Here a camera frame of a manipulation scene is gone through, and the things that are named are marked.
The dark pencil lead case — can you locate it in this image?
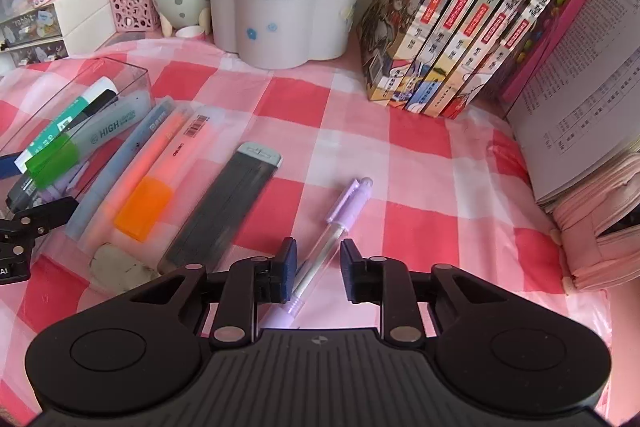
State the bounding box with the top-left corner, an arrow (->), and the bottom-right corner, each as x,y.
159,142 -> 283,275

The beige spine comic book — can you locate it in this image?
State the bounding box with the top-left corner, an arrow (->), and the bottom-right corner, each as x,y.
420,0 -> 556,114

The purple gel pen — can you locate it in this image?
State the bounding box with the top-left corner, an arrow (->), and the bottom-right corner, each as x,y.
260,177 -> 375,332

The open text book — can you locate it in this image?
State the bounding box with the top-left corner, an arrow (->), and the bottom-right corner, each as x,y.
505,0 -> 640,212

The white and purple pen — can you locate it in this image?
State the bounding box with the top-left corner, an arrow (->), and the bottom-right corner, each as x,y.
37,159 -> 91,205

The white drawer organizer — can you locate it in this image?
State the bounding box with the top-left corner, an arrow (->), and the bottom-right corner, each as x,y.
0,0 -> 118,68

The pink pencil case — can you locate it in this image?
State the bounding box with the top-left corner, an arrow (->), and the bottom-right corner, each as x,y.
547,152 -> 640,295

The orange cap highlighter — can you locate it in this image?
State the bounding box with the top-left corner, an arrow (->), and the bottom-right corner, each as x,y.
114,114 -> 208,242

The pink checkered plastic tablecloth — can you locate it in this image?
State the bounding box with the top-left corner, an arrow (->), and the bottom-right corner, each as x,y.
0,34 -> 613,408

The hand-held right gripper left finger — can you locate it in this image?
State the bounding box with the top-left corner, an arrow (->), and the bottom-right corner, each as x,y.
120,238 -> 299,349

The grey flower-shaped pen holder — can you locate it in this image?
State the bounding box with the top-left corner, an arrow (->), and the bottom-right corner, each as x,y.
207,0 -> 362,70

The black marker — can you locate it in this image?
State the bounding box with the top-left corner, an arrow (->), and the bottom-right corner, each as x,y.
5,89 -> 120,214

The grey highlighter green cap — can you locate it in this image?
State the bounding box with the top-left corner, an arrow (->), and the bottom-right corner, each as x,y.
25,89 -> 153,188

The blue highlighter pen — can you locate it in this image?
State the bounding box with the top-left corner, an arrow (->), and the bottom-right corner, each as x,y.
65,96 -> 177,240

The row of comic books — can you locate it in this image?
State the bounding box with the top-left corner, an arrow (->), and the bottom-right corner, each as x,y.
445,0 -> 593,120

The blue spine comic book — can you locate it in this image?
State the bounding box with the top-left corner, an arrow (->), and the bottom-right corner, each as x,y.
400,0 -> 531,110

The striped pink spine comic book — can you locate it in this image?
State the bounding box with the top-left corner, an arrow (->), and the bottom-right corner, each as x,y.
437,0 -> 576,118

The clear plastic box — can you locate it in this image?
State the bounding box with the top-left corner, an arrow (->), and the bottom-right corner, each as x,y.
0,56 -> 153,228

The peach highlighter pen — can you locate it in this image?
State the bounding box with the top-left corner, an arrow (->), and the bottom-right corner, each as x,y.
75,104 -> 197,258

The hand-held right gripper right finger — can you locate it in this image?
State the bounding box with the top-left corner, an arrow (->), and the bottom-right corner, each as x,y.
341,240 -> 521,348

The magenta bead abacus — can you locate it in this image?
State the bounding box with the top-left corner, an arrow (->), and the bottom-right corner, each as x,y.
500,0 -> 615,105

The white eraser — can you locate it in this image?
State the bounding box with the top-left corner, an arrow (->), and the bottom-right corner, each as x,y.
89,243 -> 161,295

